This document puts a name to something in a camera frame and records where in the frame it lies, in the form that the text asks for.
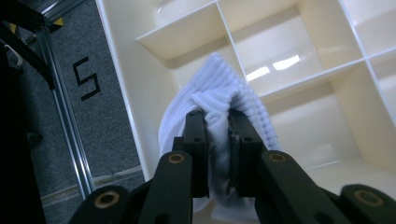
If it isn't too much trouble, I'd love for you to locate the aluminium floor rail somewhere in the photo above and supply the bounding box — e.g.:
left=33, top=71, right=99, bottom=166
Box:
left=36, top=23, right=96, bottom=201

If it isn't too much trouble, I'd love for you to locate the yellow black floor tape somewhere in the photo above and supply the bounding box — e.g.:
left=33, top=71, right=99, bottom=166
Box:
left=50, top=16, right=65, bottom=33

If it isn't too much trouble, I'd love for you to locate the black tape numeral mark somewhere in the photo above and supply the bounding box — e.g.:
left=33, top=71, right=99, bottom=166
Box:
left=72, top=55, right=103, bottom=103

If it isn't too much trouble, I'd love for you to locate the white sock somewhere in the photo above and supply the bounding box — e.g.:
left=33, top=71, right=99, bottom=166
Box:
left=157, top=51, right=283, bottom=223

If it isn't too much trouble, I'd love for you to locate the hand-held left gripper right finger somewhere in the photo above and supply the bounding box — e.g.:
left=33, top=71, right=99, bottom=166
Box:
left=227, top=108, right=269, bottom=199

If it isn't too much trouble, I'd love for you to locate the cream divided storage box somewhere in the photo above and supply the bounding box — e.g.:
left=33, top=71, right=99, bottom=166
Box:
left=94, top=0, right=396, bottom=224

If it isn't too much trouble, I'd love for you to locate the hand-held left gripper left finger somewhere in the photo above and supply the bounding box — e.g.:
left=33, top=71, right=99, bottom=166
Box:
left=172, top=108, right=210, bottom=199

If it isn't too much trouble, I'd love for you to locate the black metal stand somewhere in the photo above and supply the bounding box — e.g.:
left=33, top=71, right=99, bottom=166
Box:
left=0, top=0, right=82, bottom=91

